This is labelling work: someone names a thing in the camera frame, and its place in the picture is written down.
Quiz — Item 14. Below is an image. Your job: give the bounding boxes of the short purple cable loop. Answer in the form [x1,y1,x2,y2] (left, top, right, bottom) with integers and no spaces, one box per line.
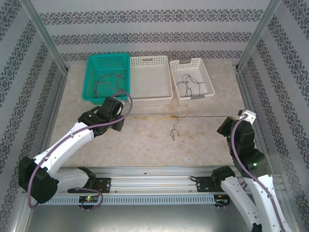
[81,188,104,213]

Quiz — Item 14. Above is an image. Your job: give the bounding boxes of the small white basket grey handles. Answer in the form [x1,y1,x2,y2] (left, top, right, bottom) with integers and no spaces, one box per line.
[169,58,216,105]

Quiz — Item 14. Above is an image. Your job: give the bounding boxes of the teal plastic basket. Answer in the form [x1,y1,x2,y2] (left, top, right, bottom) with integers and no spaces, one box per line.
[81,53,131,106]

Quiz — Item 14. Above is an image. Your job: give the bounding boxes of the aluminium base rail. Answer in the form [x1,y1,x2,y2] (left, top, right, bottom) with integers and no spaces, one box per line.
[24,166,283,194]

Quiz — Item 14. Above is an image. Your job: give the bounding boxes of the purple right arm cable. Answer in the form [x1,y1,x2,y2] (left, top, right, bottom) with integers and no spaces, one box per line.
[229,115,284,232]

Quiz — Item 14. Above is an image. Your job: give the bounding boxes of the thin black wire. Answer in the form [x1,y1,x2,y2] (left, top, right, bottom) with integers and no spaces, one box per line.
[169,115,229,141]

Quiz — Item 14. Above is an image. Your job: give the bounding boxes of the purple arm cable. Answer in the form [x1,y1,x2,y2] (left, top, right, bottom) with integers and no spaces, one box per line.
[26,91,134,209]
[229,115,284,232]

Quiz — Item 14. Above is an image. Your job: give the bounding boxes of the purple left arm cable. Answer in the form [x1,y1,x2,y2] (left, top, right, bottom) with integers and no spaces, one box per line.
[26,91,134,209]

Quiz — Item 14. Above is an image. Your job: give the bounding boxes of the slotted grey cable duct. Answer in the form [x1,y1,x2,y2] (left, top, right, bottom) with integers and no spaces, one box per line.
[32,195,215,205]

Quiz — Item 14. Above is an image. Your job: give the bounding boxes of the aluminium frame post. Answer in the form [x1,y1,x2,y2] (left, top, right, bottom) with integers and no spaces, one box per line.
[19,0,69,73]
[236,0,283,71]

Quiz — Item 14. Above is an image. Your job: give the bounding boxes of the large white plastic basket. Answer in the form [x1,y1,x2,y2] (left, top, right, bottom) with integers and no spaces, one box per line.
[127,55,174,106]

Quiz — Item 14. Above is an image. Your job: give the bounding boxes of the thick black cable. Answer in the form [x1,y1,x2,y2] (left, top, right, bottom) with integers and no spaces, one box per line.
[184,79,202,98]

